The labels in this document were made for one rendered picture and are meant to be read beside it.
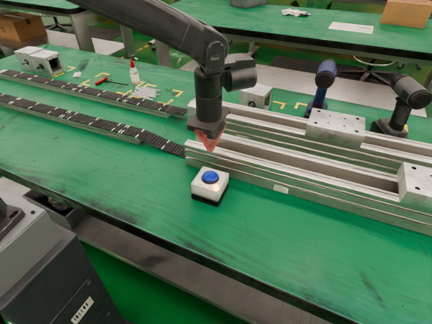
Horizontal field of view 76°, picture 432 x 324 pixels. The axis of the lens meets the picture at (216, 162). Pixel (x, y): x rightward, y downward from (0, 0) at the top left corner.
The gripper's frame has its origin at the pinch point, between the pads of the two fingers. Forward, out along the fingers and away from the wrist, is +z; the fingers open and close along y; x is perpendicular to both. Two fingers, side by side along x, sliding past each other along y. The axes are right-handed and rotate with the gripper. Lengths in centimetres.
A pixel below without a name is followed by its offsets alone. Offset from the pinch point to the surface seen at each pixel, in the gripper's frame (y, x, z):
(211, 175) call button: -0.2, -0.2, 8.8
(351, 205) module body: 7.9, -36.1, 13.4
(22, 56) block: 42, 122, 9
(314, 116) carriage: 31.8, -21.3, 3.9
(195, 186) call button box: -4.0, 2.7, 10.5
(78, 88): 31, 77, 13
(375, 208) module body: 7.9, -41.3, 12.2
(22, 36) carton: 196, 350, 65
